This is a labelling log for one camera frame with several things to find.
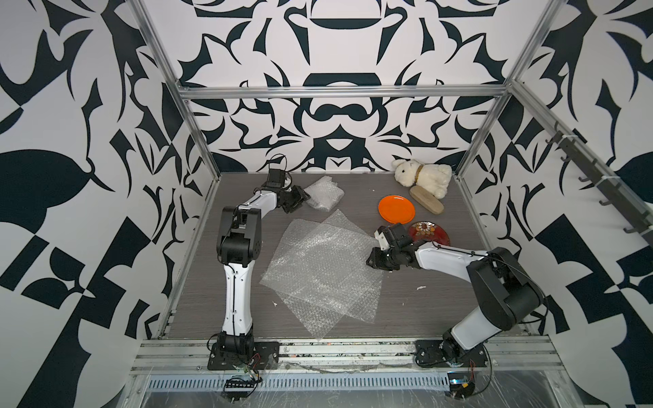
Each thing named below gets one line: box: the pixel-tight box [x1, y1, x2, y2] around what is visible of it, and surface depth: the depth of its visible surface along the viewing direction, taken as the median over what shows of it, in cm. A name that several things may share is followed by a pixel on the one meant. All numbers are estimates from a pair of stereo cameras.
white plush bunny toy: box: [391, 158, 453, 199], surface depth 113 cm
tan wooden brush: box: [408, 185, 445, 216], surface depth 110 cm
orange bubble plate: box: [377, 194, 415, 225], surface depth 110 cm
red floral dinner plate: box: [408, 220, 450, 246], surface depth 103 cm
